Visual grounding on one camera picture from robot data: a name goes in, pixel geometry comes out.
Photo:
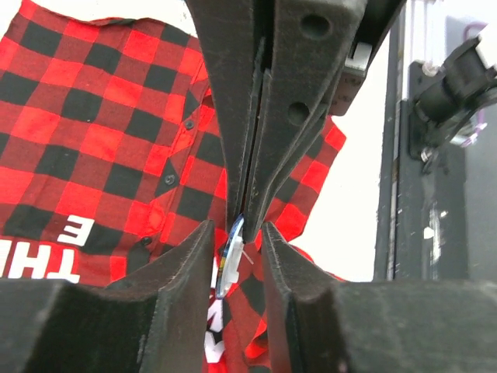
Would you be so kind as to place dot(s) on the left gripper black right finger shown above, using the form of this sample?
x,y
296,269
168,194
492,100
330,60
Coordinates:
x,y
318,324

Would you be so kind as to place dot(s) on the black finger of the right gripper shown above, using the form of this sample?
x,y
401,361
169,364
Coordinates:
x,y
320,53
233,39

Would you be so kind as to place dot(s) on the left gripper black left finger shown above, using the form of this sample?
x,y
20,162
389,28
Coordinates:
x,y
153,320

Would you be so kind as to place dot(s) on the round pin badge brooch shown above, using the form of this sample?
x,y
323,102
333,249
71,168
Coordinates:
x,y
227,273

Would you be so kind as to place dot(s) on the red black plaid shirt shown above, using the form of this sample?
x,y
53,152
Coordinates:
x,y
111,155

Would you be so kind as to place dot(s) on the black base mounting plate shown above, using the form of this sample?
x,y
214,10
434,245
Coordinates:
x,y
437,207

